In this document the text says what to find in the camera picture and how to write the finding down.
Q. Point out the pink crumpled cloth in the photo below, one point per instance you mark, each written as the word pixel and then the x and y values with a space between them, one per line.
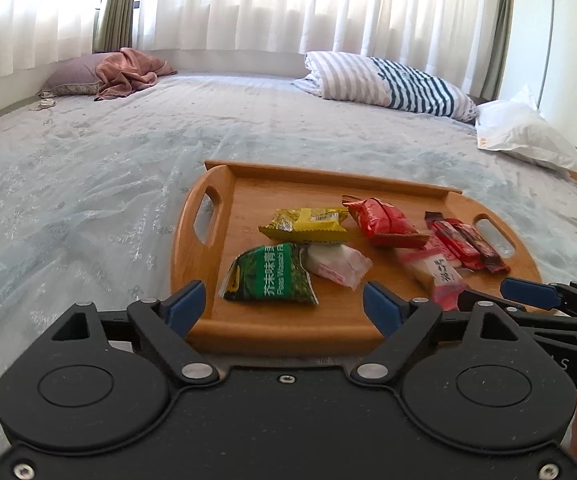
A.
pixel 131 72

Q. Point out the narrow white sheer curtain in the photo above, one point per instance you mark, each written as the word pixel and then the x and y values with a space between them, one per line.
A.
pixel 28 15

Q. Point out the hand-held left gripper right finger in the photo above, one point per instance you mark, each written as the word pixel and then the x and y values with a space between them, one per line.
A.
pixel 381 307

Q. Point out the white plastic bag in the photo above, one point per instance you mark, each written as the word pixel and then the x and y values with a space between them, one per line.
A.
pixel 523 135

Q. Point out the yellow snack packet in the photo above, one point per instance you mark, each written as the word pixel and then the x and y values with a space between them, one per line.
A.
pixel 306 225

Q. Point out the puffy red snack packet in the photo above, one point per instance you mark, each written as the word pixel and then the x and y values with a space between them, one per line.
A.
pixel 386 220

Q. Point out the blue white striped pillow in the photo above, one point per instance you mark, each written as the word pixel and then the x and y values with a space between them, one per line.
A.
pixel 383 82

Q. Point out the purple pillow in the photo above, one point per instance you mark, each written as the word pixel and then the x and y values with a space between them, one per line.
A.
pixel 71 77

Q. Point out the white pink candy packet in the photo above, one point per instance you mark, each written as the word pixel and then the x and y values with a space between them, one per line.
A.
pixel 336 262

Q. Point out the pale blue bedspread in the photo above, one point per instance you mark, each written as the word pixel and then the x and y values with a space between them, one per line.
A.
pixel 93 170

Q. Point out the red snack bar packet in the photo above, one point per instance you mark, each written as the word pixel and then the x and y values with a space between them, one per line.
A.
pixel 456 242

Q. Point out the dark brown snack bar packet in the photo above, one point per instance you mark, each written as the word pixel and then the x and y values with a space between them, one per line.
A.
pixel 486 250

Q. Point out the small pale object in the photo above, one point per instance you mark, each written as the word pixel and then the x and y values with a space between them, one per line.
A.
pixel 44 105

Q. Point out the green pea snack packet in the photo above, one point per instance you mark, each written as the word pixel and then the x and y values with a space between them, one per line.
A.
pixel 268 275

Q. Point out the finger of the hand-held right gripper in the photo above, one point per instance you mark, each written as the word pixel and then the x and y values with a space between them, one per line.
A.
pixel 528 291
pixel 488 302

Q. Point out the green curtain by white wall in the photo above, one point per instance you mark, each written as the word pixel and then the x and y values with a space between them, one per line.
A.
pixel 499 30

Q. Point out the wide white sheer curtain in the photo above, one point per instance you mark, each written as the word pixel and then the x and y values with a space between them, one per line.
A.
pixel 318 5

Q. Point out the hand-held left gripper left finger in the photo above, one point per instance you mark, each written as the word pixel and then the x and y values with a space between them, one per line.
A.
pixel 188 305

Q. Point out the white red snack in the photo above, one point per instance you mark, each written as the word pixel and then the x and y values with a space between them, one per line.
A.
pixel 436 275

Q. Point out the green curtain between sheers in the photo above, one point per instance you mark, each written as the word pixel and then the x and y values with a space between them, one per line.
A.
pixel 117 5

